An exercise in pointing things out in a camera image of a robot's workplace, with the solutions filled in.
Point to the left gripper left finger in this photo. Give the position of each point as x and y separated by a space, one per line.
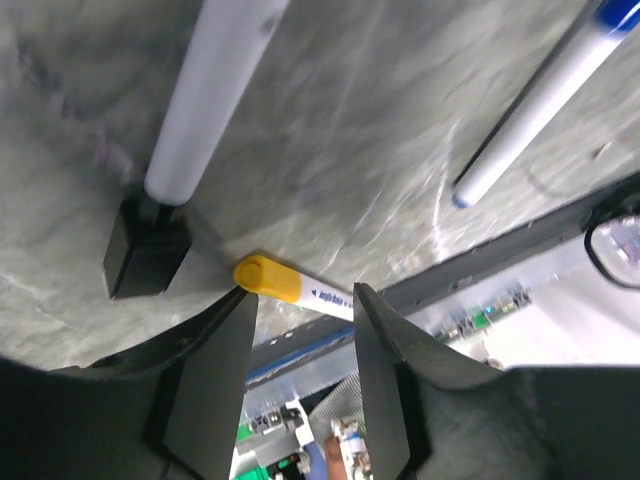
167 408

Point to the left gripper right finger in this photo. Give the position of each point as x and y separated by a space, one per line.
434 413

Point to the yellow white marker pen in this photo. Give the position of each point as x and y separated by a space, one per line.
263 276

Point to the black white pen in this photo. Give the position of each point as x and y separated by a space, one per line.
151 237

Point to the blue white marker pen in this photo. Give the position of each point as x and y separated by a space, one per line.
583 48

